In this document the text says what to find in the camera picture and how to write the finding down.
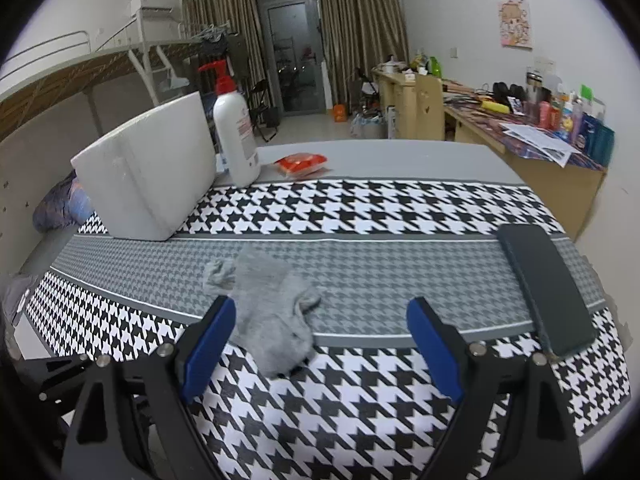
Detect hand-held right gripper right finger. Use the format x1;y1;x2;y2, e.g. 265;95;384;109
406;296;586;480

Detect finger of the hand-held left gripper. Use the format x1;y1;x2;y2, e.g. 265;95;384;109
10;352;101;416

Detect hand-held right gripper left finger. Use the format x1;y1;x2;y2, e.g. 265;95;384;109
60;295;237;480

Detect grey sock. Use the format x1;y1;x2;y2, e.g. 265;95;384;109
201;246;323;378

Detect white foam box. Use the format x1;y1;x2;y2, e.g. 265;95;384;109
70;91;217;242

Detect black phone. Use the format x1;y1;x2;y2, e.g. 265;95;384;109
496;224;597;358

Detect houndstooth tablecloth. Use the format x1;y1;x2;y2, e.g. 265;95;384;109
25;140;633;480

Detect blue patterned quilt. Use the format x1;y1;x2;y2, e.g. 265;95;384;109
32;170;96;233

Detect wooden desk with colourful mat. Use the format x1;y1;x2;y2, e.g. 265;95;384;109
442;80;608;241

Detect red snack packet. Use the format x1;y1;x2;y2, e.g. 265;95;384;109
274;152;328;178

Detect white pump bottle red cap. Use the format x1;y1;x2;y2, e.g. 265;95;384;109
197;60;261;188

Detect white paper sheets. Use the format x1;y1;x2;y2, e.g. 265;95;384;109
502;121;576;168

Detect grey bucket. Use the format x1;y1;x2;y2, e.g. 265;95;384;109
350;110;386;138

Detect wooden chair with smiley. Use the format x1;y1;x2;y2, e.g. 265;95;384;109
415;74;446;141

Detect black folding chair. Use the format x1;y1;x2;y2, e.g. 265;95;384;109
247;80;281;142

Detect black bag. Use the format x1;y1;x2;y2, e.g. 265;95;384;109
492;81;526;103

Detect group of toiletry bottles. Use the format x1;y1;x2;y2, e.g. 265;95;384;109
522;57;616;166

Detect metal bunk bed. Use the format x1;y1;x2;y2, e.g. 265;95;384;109
0;30;151;141
127;7;238;96

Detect hanging dark clothes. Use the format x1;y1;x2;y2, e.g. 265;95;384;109
192;25;238;56

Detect glass balcony door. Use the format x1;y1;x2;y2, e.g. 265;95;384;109
252;0;333;113

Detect brown curtain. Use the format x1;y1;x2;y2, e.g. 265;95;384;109
316;0;410;106
180;0;263;111

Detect white air conditioner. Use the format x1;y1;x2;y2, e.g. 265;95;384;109
127;0;173;16

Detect pink wall poster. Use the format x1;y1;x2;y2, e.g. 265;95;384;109
497;0;533;51

